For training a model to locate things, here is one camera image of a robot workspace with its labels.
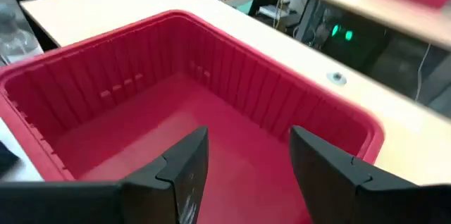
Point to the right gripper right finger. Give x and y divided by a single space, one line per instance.
370 199

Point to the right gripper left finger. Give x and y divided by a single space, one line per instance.
141 203

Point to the red plastic laundry basket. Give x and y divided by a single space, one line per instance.
141 93

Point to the grey desk grommet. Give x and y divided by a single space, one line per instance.
336 77

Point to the black computer tower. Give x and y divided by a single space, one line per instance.
352 41

